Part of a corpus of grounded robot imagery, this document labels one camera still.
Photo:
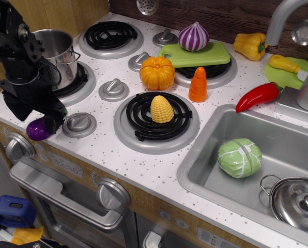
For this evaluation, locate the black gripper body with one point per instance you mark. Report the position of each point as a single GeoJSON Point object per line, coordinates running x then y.
{"type": "Point", "coordinates": [36, 94]}

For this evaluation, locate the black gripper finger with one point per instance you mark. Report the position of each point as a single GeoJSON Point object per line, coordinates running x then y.
{"type": "Point", "coordinates": [53, 121]}

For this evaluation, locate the purple toy eggplant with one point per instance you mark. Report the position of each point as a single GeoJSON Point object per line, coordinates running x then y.
{"type": "Point", "coordinates": [37, 131]}

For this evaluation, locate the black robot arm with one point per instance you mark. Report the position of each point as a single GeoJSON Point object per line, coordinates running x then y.
{"type": "Point", "coordinates": [29, 78]}

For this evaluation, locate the tall steel pot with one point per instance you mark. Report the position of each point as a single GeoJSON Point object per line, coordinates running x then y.
{"type": "Point", "coordinates": [58, 50]}

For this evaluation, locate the steel pot with lid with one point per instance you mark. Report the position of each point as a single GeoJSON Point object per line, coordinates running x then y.
{"type": "Point", "coordinates": [288, 199]}

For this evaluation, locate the silver knob front left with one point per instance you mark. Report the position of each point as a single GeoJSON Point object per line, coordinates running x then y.
{"type": "Point", "coordinates": [79, 125]}

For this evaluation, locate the silver knob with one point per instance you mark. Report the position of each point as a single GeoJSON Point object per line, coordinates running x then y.
{"type": "Point", "coordinates": [113, 91]}
{"type": "Point", "coordinates": [79, 125]}
{"type": "Point", "coordinates": [136, 61]}
{"type": "Point", "coordinates": [165, 38]}

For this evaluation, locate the silver oven dial left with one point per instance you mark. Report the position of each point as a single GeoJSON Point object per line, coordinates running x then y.
{"type": "Point", "coordinates": [18, 147]}

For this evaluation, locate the silver oven dial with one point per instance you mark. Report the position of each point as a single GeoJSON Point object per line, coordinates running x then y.
{"type": "Point", "coordinates": [112, 196]}
{"type": "Point", "coordinates": [18, 147]}

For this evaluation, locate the front left black burner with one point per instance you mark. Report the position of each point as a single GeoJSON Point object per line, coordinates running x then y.
{"type": "Point", "coordinates": [83, 85]}

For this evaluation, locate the black burner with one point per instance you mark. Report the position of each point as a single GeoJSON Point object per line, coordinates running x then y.
{"type": "Point", "coordinates": [83, 85]}
{"type": "Point", "coordinates": [135, 128]}
{"type": "Point", "coordinates": [110, 40]}
{"type": "Point", "coordinates": [216, 75]}

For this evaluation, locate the silver knob centre left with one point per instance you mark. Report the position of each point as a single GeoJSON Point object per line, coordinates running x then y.
{"type": "Point", "coordinates": [113, 91]}

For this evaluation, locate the front right black burner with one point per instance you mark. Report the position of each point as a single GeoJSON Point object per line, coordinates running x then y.
{"type": "Point", "coordinates": [135, 128]}

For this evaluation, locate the back left black burner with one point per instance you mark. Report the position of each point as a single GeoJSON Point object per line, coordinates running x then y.
{"type": "Point", "coordinates": [110, 40]}

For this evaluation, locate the silver oven dial right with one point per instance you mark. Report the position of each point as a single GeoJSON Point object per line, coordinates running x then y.
{"type": "Point", "coordinates": [112, 196]}

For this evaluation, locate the blue plastic object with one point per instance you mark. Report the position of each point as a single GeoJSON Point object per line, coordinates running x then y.
{"type": "Point", "coordinates": [16, 212]}

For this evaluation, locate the yellow toy corn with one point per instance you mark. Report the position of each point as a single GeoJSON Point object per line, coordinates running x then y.
{"type": "Point", "coordinates": [161, 110]}

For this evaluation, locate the orange toy pumpkin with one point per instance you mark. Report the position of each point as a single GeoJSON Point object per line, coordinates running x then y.
{"type": "Point", "coordinates": [157, 73]}

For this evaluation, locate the yellow cloth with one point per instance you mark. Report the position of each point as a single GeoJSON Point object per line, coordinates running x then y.
{"type": "Point", "coordinates": [23, 236]}

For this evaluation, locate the hanging perforated steel spoon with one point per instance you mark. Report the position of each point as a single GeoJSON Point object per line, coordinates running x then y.
{"type": "Point", "coordinates": [147, 7]}

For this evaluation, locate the silver knob back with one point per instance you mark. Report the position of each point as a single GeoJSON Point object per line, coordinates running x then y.
{"type": "Point", "coordinates": [165, 38]}

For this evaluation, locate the orange toy carrot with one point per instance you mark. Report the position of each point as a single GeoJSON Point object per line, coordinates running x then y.
{"type": "Point", "coordinates": [198, 86]}

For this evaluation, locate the purple striped toy onion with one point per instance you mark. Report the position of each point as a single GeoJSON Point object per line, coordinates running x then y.
{"type": "Point", "coordinates": [193, 37]}

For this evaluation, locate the back right black burner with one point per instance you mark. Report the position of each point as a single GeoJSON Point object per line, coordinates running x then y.
{"type": "Point", "coordinates": [216, 75]}

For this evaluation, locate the silver sink basin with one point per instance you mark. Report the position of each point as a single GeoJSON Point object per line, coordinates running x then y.
{"type": "Point", "coordinates": [284, 148]}

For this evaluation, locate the green cutting board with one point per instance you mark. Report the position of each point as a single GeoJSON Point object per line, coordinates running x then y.
{"type": "Point", "coordinates": [215, 53]}

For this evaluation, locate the green toy cabbage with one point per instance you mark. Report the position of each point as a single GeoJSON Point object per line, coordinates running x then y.
{"type": "Point", "coordinates": [240, 158]}

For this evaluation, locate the yellow toy bell pepper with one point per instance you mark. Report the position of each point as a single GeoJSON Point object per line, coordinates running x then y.
{"type": "Point", "coordinates": [252, 46]}

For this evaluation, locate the red toy chili pepper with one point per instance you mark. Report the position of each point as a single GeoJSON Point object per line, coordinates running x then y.
{"type": "Point", "coordinates": [258, 95]}

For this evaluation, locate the light green plate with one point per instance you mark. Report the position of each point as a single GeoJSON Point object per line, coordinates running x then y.
{"type": "Point", "coordinates": [284, 78]}

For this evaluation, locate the silver faucet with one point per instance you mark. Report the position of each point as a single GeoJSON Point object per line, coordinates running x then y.
{"type": "Point", "coordinates": [274, 32]}

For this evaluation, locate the silver oven door handle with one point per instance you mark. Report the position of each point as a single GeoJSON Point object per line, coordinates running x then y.
{"type": "Point", "coordinates": [50, 190]}

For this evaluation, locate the silver dishwasher handle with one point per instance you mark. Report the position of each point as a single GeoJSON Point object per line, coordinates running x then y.
{"type": "Point", "coordinates": [152, 240]}

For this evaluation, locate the yellow handled toy knife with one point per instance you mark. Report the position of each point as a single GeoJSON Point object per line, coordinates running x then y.
{"type": "Point", "coordinates": [283, 63]}

